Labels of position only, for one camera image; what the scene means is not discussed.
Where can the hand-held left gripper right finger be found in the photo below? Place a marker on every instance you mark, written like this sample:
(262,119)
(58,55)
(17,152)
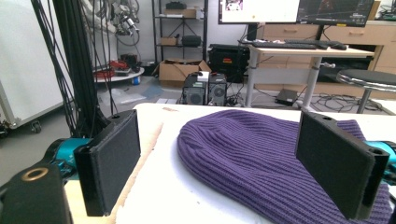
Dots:
(334,161)

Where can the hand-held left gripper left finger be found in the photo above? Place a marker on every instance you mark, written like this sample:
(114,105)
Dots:
(115,161)

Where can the purple knit beanie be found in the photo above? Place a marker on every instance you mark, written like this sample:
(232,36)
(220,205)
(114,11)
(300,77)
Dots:
(246,161)

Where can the black flat box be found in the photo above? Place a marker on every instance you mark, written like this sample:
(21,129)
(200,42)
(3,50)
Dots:
(287,96)

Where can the black round stool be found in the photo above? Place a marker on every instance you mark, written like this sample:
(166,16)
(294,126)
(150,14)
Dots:
(367,84)

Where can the round white platform with clutter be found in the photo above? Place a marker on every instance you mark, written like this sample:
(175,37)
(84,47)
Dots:
(116,71)

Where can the white standing desk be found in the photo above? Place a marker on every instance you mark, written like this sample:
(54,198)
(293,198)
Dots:
(306,67)

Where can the black computer tower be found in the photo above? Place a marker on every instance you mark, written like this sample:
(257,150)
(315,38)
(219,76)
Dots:
(194,90)

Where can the open cardboard box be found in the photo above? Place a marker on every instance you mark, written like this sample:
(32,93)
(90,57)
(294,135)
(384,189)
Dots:
(177,72)

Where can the wooden drawer cabinet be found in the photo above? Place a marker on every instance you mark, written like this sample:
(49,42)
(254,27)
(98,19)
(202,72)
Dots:
(358,49)

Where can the black computer mouse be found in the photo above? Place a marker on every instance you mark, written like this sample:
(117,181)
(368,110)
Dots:
(338,46)

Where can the grey computer tower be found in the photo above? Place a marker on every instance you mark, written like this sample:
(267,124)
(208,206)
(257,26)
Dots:
(217,89)

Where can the black keyboard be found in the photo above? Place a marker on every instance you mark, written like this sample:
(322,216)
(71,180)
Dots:
(285,45)

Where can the white whiteboard on wheels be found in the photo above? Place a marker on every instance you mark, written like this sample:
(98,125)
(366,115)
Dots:
(26,59)

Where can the black equipment case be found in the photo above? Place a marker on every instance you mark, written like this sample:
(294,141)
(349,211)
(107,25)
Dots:
(229,62)

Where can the black metal shelf rack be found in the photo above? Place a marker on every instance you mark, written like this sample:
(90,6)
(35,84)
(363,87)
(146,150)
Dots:
(180,28)

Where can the monitor with dark screen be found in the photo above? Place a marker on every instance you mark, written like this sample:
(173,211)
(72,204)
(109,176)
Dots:
(334,11)

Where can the monitor with white screen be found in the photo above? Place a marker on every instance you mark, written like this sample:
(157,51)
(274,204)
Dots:
(258,11)

